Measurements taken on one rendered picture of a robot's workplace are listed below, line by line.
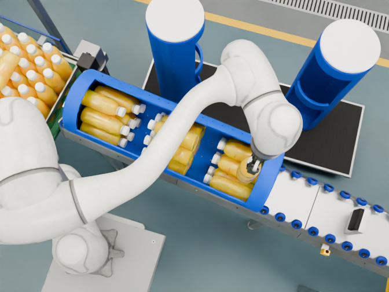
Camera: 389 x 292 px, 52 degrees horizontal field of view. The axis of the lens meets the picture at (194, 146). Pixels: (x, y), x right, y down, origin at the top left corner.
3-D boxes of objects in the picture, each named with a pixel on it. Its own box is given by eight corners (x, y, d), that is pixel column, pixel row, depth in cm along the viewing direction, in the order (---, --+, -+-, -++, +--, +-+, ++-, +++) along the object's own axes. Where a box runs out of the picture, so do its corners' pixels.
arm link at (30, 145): (54, 234, 148) (38, 180, 153) (96, 218, 152) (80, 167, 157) (-22, 192, 76) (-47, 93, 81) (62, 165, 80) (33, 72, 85)
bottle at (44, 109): (57, 119, 187) (43, 105, 169) (44, 126, 186) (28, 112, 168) (51, 106, 189) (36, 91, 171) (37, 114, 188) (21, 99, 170)
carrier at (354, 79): (285, 86, 273) (275, 124, 266) (326, 12, 188) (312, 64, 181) (326, 98, 270) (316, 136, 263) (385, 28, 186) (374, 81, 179)
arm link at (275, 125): (299, 149, 98) (277, 102, 101) (319, 131, 83) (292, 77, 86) (259, 164, 97) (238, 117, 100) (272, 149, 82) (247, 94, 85)
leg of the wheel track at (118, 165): (121, 172, 272) (101, 149, 212) (114, 169, 273) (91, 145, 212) (125, 165, 274) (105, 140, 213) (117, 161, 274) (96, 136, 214)
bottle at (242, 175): (237, 163, 147) (243, 150, 129) (256, 167, 146) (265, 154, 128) (234, 181, 145) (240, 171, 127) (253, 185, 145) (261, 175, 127)
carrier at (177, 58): (173, 116, 267) (209, 97, 271) (162, 53, 182) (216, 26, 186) (153, 82, 273) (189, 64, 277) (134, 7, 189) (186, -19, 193)
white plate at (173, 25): (163, 51, 181) (163, 53, 183) (215, 24, 185) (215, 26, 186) (135, 5, 188) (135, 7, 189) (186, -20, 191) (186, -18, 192)
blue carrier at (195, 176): (253, 218, 169) (266, 205, 142) (72, 139, 178) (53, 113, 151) (275, 160, 178) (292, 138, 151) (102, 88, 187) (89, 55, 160)
